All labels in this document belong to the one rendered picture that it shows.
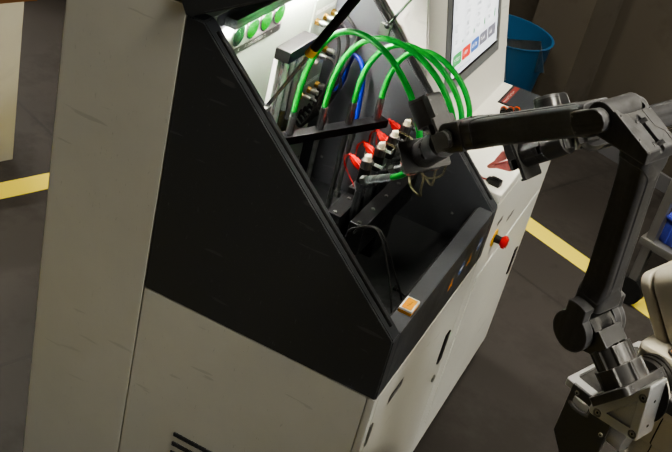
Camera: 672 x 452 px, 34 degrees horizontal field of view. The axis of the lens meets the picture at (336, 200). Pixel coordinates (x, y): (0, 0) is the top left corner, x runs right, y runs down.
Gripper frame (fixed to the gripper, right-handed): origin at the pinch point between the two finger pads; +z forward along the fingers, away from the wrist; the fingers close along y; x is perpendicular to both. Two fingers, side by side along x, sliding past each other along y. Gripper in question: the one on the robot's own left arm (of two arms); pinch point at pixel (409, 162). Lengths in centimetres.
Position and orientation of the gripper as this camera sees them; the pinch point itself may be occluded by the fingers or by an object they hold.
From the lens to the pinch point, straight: 227.3
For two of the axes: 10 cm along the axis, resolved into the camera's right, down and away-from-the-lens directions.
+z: -2.6, 1.6, 9.5
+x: 2.4, 9.7, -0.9
